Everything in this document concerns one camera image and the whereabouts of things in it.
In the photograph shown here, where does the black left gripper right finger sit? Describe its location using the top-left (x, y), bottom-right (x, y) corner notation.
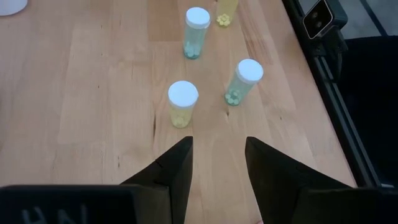
top-left (244, 136), bottom-right (352, 224)

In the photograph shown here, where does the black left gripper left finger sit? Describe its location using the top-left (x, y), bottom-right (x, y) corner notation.
top-left (121, 136), bottom-right (194, 224)

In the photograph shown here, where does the yellow pill bottle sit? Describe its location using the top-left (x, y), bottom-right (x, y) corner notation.
top-left (216, 0), bottom-right (239, 27)
top-left (167, 80), bottom-right (200, 129)

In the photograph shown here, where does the white plastic bin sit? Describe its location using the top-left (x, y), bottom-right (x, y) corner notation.
top-left (0, 0), bottom-right (29, 16)

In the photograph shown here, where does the black table-level camera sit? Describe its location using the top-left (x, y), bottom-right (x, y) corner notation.
top-left (302, 0), bottom-right (348, 40)

